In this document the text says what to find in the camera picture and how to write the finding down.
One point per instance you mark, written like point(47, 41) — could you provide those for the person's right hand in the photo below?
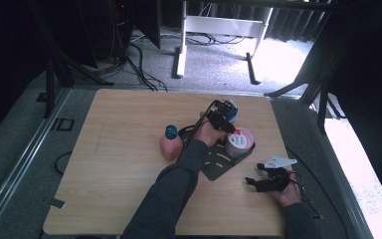
point(291, 197)

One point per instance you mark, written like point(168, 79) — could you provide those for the black slotted corner shelf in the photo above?
point(219, 169)

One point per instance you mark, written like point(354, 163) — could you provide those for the large pink bottle white label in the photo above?
point(240, 142)

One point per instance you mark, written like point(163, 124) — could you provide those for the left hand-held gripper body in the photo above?
point(221, 123)

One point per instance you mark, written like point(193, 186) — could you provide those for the white bottle with blue cap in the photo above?
point(232, 114)

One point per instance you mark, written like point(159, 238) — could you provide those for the white desk frame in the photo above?
point(225, 26)

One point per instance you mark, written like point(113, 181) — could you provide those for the black cabinet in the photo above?
point(106, 30)

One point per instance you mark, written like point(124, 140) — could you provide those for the dark curtain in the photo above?
point(288, 23)

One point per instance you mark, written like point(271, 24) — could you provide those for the grey tape piece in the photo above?
point(56, 203)

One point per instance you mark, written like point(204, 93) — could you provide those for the person's left hand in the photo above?
point(205, 134)

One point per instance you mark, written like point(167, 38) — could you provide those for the pink bottle with dark cap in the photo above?
point(170, 149)

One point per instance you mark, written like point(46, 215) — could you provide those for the aluminium rail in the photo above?
point(335, 166)
point(30, 146)

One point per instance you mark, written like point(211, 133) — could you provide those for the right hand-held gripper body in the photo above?
point(275, 182)

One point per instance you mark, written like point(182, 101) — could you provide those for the black metal stand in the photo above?
point(49, 89)
point(322, 106)

